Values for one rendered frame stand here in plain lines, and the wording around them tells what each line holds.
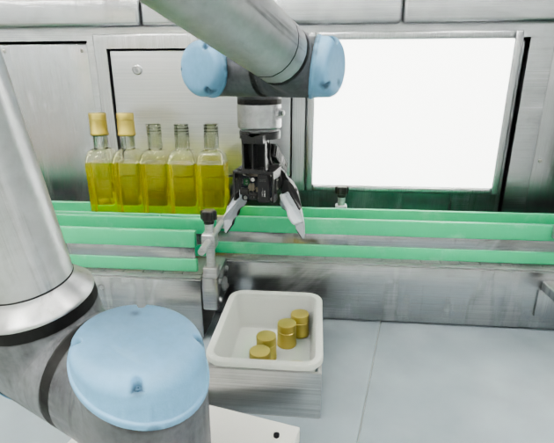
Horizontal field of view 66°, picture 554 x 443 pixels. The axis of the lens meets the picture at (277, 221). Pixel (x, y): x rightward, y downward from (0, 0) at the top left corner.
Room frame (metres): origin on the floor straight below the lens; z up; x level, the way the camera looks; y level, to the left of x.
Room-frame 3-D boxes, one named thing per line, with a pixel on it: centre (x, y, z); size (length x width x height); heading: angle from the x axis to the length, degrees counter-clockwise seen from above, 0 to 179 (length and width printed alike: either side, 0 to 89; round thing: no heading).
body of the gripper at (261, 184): (0.74, 0.03, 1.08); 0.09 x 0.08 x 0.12; 167
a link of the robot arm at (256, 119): (0.75, 0.03, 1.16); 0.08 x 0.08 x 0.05
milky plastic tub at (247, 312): (0.63, 0.01, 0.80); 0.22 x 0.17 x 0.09; 175
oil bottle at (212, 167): (0.87, 0.13, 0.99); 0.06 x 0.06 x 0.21; 85
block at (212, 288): (0.75, 0.12, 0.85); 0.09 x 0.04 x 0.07; 175
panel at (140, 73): (0.98, -0.05, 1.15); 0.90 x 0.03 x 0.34; 85
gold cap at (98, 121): (0.89, 0.36, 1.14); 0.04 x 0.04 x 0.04
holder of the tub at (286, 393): (0.65, 0.01, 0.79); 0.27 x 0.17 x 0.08; 175
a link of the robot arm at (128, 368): (0.34, 0.13, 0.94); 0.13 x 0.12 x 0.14; 59
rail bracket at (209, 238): (0.74, 0.12, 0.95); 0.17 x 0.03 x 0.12; 175
